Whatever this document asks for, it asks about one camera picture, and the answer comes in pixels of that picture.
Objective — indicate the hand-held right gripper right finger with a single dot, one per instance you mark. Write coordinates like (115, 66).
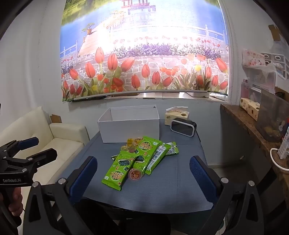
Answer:
(201, 178)

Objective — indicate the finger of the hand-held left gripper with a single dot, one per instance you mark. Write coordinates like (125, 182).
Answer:
(43, 156)
(28, 142)

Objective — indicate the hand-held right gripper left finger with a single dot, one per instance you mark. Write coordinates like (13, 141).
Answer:
(83, 178)

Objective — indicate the small green snack packet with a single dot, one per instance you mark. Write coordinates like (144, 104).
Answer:
(171, 149)

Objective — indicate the white and green snack packet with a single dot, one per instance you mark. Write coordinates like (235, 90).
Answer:
(156, 158)

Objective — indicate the red jelly cup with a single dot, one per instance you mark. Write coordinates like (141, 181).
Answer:
(135, 175)

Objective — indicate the white cardboard box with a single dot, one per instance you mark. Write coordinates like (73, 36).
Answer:
(128, 128)

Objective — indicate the person's left hand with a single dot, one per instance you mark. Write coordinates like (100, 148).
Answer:
(16, 201)

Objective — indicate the blue tablecloth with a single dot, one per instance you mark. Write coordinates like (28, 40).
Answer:
(176, 180)

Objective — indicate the white sofa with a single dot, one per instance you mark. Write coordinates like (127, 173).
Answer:
(63, 135)

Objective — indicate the cardboard piece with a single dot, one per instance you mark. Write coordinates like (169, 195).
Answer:
(274, 32)
(55, 118)

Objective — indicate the black digital clock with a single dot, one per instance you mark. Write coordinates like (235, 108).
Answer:
(182, 127)

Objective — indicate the yellow tissue box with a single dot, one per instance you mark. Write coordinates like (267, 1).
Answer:
(177, 115)

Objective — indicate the wooden shelf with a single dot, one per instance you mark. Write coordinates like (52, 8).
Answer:
(246, 122)

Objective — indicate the white tray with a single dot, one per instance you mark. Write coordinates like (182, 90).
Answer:
(198, 95)

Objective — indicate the white carton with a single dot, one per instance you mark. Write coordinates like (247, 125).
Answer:
(284, 144)

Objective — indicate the white storage rack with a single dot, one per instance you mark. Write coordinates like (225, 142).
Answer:
(266, 74)

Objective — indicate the floral pouch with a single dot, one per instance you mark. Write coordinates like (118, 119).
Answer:
(254, 58)

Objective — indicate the tulip wall poster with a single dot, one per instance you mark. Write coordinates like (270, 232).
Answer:
(144, 56)

